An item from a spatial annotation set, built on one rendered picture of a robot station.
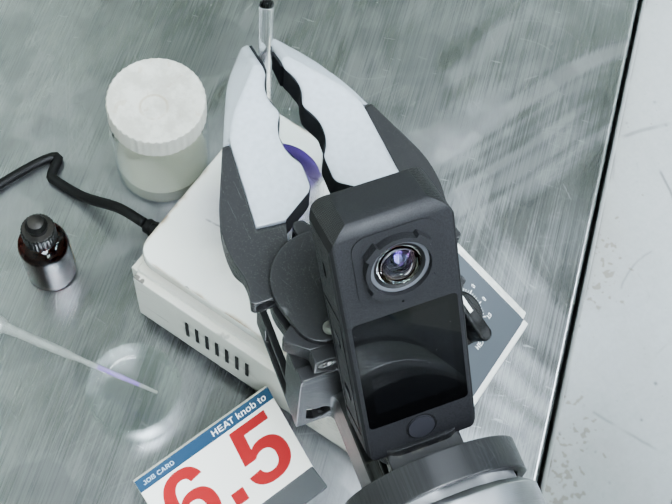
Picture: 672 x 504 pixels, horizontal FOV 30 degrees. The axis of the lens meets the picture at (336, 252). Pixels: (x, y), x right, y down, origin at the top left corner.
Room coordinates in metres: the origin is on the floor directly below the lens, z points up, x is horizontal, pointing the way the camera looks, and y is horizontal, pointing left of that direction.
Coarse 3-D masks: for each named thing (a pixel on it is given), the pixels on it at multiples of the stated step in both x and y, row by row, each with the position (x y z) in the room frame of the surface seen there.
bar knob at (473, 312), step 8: (464, 296) 0.28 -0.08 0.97; (472, 296) 0.29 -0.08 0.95; (464, 304) 0.28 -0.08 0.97; (472, 304) 0.28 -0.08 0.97; (464, 312) 0.28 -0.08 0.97; (472, 312) 0.28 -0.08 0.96; (480, 312) 0.29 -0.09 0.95; (472, 320) 0.27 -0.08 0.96; (480, 320) 0.27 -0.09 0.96; (472, 328) 0.27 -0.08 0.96; (480, 328) 0.27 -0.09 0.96; (488, 328) 0.27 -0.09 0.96; (472, 336) 0.27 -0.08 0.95; (480, 336) 0.27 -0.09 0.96; (488, 336) 0.27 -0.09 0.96
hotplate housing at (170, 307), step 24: (144, 264) 0.27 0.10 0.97; (144, 288) 0.26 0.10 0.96; (168, 288) 0.26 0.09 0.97; (144, 312) 0.26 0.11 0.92; (168, 312) 0.26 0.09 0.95; (192, 312) 0.25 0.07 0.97; (192, 336) 0.25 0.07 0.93; (216, 336) 0.24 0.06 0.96; (240, 336) 0.24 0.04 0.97; (216, 360) 0.24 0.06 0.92; (240, 360) 0.23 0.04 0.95; (264, 360) 0.23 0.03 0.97; (504, 360) 0.27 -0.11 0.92; (264, 384) 0.23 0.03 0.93; (288, 408) 0.22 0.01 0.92; (336, 432) 0.20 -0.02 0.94
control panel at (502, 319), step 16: (464, 272) 0.31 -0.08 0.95; (464, 288) 0.30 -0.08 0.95; (480, 288) 0.30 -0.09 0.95; (480, 304) 0.29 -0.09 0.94; (496, 304) 0.29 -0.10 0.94; (496, 320) 0.29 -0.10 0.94; (512, 320) 0.29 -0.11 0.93; (496, 336) 0.28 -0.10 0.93; (512, 336) 0.28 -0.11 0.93; (480, 352) 0.27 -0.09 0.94; (496, 352) 0.27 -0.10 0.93; (480, 368) 0.26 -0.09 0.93; (480, 384) 0.25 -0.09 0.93
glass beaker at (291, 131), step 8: (280, 112) 0.33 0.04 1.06; (288, 112) 0.33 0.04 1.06; (296, 112) 0.33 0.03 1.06; (280, 120) 0.33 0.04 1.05; (288, 120) 0.33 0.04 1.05; (296, 120) 0.33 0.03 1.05; (280, 128) 0.33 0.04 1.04; (288, 128) 0.33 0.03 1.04; (296, 128) 0.33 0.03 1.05; (304, 128) 0.33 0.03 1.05; (280, 136) 0.33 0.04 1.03; (288, 136) 0.33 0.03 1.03; (296, 136) 0.33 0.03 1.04; (304, 136) 0.33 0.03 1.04; (312, 136) 0.33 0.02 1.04; (296, 144) 0.33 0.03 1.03; (304, 144) 0.33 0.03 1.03; (312, 144) 0.33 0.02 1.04; (312, 152) 0.33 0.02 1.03; (320, 152) 0.32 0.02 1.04; (320, 160) 0.32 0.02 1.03; (320, 168) 0.32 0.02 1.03; (320, 176) 0.30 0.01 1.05; (320, 184) 0.30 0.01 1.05; (312, 192) 0.29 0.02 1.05; (320, 192) 0.30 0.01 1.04; (312, 200) 0.29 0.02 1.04; (304, 216) 0.29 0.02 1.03
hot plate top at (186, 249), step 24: (216, 168) 0.33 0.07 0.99; (192, 192) 0.31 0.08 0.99; (216, 192) 0.32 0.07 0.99; (168, 216) 0.30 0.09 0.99; (192, 216) 0.30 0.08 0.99; (216, 216) 0.30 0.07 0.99; (168, 240) 0.28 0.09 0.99; (192, 240) 0.28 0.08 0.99; (216, 240) 0.29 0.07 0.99; (168, 264) 0.27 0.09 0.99; (192, 264) 0.27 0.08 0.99; (216, 264) 0.27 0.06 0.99; (192, 288) 0.26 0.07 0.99; (216, 288) 0.26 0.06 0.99; (240, 288) 0.26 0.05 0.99; (216, 312) 0.25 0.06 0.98; (240, 312) 0.25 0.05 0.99
